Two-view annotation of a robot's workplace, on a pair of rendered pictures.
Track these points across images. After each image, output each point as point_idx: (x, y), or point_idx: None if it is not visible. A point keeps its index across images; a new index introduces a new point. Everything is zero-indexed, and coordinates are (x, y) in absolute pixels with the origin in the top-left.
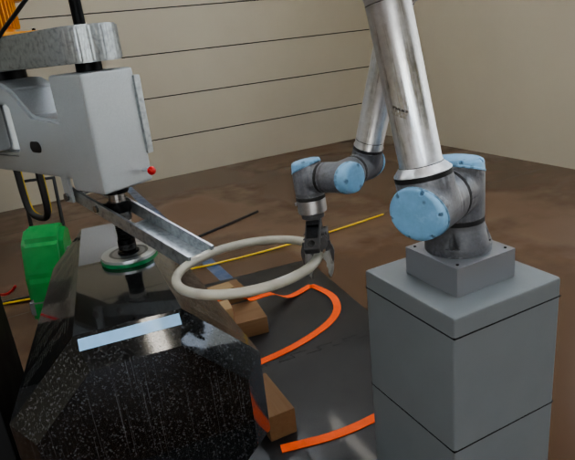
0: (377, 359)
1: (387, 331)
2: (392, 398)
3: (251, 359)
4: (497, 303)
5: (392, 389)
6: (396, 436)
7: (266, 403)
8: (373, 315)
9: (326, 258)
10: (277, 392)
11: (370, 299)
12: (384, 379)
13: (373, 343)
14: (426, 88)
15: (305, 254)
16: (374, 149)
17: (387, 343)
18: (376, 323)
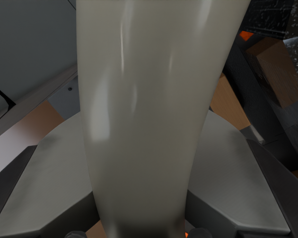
0: (75, 37)
1: (1, 7)
2: (71, 5)
3: None
4: None
5: (61, 2)
6: None
7: (226, 94)
8: (32, 55)
9: (73, 164)
10: (216, 109)
11: (19, 76)
12: (73, 20)
13: (71, 47)
14: None
15: (283, 216)
16: None
17: (23, 9)
18: (35, 44)
